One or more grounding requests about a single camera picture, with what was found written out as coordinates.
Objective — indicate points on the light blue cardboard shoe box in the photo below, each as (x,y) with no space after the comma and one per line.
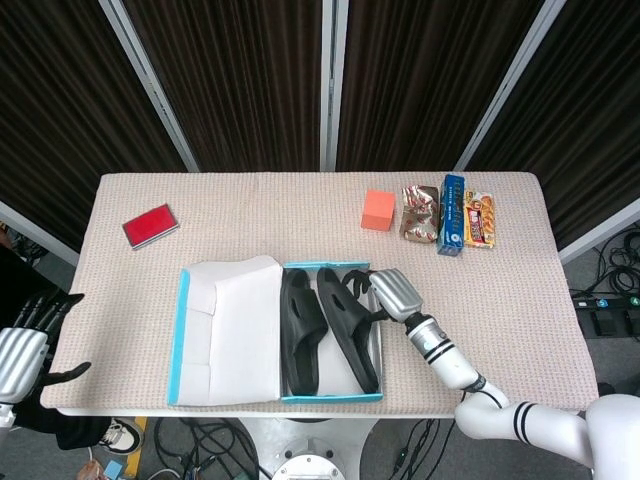
(240,340)

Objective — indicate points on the gold foil snack bag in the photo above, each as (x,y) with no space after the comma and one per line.
(419,215)

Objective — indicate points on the dark pleated partition panel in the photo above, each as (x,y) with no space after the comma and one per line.
(430,85)
(590,125)
(60,125)
(240,85)

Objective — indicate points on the beige woven tablecloth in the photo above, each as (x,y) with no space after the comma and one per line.
(500,310)

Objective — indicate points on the black and white sneaker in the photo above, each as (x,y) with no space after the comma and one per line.
(120,436)

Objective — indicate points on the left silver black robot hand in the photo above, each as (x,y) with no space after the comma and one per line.
(20,360)

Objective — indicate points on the yellow orange snack packet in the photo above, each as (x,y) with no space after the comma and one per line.
(480,220)

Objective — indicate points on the grey metal partition post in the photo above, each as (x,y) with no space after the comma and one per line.
(333,85)
(600,235)
(150,85)
(35,230)
(510,85)

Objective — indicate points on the red stamp pad case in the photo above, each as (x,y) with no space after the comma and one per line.
(150,226)

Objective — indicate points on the blue cling wrap box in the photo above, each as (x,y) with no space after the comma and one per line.
(452,215)

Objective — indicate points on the black power strip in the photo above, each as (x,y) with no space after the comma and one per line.
(605,302)

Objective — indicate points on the black rubber slipper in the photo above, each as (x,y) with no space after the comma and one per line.
(297,345)
(350,330)

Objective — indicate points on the black foot pedal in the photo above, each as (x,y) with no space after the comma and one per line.
(607,322)

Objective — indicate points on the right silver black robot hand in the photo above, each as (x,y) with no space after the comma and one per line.
(397,295)

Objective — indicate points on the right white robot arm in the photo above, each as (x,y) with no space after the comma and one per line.
(450,365)

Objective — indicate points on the orange foam cube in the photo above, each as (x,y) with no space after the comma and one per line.
(376,212)

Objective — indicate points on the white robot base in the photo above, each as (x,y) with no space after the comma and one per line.
(310,450)

